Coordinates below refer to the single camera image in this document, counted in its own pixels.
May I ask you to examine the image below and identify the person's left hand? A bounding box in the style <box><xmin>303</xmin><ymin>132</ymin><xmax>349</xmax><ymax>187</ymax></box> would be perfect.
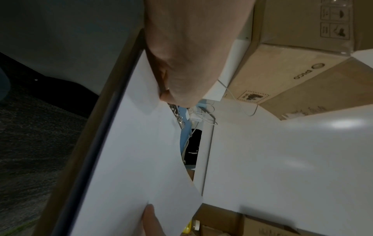
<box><xmin>143</xmin><ymin>0</ymin><xmax>257</xmax><ymax>109</ymax></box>

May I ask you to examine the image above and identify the person's right hand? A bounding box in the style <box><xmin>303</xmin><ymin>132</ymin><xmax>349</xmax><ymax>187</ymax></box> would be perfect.
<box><xmin>142</xmin><ymin>204</ymin><xmax>167</xmax><ymax>236</ymax></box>

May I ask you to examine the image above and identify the white paper bundle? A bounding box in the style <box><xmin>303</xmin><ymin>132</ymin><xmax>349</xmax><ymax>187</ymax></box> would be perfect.
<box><xmin>68</xmin><ymin>49</ymin><xmax>203</xmax><ymax>236</ymax></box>

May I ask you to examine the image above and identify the yellow drink bottle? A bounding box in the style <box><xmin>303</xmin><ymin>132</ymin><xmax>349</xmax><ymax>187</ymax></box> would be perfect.
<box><xmin>182</xmin><ymin>220</ymin><xmax>202</xmax><ymax>235</ymax></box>

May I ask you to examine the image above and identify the white box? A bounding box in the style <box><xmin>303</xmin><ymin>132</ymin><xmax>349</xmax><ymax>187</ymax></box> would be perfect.
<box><xmin>204</xmin><ymin>30</ymin><xmax>255</xmax><ymax>103</ymax></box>

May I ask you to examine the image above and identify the low brown cardboard box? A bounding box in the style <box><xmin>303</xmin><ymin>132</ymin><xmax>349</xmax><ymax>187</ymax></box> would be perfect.
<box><xmin>189</xmin><ymin>204</ymin><xmax>243</xmax><ymax>236</ymax></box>

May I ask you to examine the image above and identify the black power strip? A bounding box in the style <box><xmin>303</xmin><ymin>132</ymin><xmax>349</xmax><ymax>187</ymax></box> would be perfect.
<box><xmin>186</xmin><ymin>129</ymin><xmax>204</xmax><ymax>166</ymax></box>

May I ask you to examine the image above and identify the large printed cardboard box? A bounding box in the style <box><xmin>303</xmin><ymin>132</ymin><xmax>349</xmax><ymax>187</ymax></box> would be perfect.
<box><xmin>241</xmin><ymin>216</ymin><xmax>301</xmax><ymax>236</ymax></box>

